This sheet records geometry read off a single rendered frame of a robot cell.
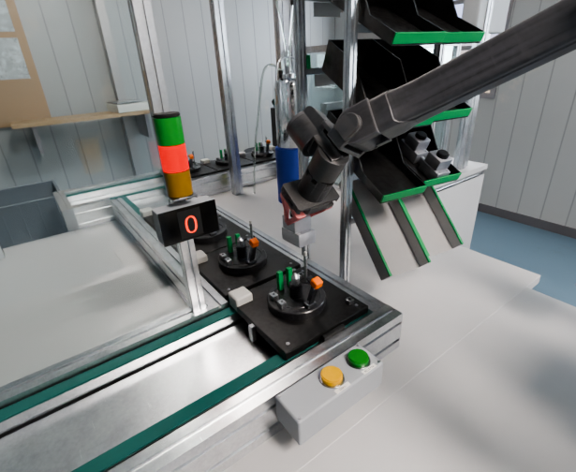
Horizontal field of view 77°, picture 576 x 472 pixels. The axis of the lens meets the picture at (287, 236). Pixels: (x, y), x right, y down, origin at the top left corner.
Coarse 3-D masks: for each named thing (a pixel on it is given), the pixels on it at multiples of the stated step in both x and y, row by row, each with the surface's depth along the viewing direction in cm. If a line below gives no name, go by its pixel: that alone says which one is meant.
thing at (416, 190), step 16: (336, 112) 94; (384, 144) 95; (368, 160) 93; (384, 160) 94; (400, 160) 91; (368, 176) 88; (384, 176) 89; (400, 176) 90; (416, 176) 87; (384, 192) 85; (400, 192) 82; (416, 192) 85
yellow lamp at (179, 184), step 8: (168, 176) 68; (176, 176) 68; (184, 176) 69; (168, 184) 69; (176, 184) 69; (184, 184) 70; (168, 192) 71; (176, 192) 70; (184, 192) 70; (192, 192) 72
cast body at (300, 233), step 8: (288, 216) 75; (296, 224) 74; (304, 224) 75; (288, 232) 76; (296, 232) 74; (304, 232) 74; (312, 232) 75; (288, 240) 77; (296, 240) 75; (304, 240) 75; (312, 240) 76
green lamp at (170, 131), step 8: (160, 120) 64; (168, 120) 64; (176, 120) 65; (160, 128) 64; (168, 128) 64; (176, 128) 65; (160, 136) 65; (168, 136) 65; (176, 136) 66; (160, 144) 66; (168, 144) 66; (176, 144) 66
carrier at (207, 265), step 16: (240, 240) 101; (208, 256) 109; (224, 256) 102; (240, 256) 103; (256, 256) 104; (272, 256) 107; (208, 272) 101; (224, 272) 100; (240, 272) 98; (256, 272) 100; (272, 272) 99; (224, 288) 93
